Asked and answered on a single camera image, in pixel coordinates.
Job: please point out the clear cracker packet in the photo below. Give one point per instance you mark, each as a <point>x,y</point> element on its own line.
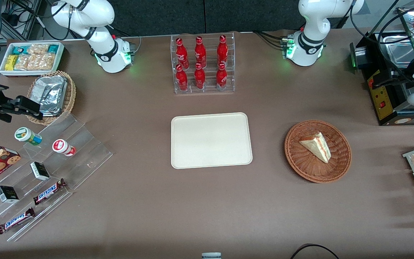
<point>45,62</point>
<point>25,62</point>
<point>38,49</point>

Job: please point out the green lid yoghurt cup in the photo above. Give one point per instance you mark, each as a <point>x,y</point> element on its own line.
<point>25,135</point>

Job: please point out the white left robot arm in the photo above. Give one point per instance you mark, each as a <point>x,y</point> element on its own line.
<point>309,21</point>

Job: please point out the steel pan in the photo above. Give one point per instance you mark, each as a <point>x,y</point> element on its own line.
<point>399,54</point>

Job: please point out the red cola bottle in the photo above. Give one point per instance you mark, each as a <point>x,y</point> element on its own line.
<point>222,52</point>
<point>199,79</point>
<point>200,53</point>
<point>221,78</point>
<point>182,81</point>
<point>182,54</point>

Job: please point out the white plastic snack bin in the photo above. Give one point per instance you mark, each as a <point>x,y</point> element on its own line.
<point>3,70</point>

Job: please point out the small grey object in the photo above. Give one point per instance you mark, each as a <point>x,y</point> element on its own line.
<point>211,255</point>

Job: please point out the wrapped triangular sandwich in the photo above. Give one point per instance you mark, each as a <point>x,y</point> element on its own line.
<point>317,146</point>

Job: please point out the Snickers chocolate bar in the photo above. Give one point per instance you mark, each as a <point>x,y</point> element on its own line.
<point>48,191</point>
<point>15,221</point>

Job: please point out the silver foil packs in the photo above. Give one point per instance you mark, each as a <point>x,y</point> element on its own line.
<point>50,94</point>

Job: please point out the red lid yoghurt cup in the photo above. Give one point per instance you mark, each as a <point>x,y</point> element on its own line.
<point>61,146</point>

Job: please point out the teal snack packet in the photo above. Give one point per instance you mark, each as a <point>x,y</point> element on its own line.
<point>53,49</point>
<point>20,50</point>

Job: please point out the clear acrylic bottle rack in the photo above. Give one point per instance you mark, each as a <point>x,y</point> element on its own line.
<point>208,90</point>

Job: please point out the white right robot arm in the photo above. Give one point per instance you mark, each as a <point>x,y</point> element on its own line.
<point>95,14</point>

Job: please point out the small black carton box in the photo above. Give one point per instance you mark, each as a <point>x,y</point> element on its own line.
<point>40,171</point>
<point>7,194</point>

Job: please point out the cream rectangular serving tray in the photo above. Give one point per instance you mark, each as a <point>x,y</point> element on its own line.
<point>211,140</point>

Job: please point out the light tan wicker basket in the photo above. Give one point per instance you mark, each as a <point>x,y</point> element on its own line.
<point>71,97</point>

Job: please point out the aluminium frame structure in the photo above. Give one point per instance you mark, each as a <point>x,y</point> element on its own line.
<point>22,21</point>

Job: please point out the brown wicker basket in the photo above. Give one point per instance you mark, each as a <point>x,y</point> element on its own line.
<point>307,169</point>

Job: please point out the clear acrylic stepped display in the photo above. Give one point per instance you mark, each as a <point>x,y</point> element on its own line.
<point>84,151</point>

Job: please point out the black food warmer machine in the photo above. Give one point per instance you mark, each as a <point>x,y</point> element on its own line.
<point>390,104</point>

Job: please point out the yellow snack packet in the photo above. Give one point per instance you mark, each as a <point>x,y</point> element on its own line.
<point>11,63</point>

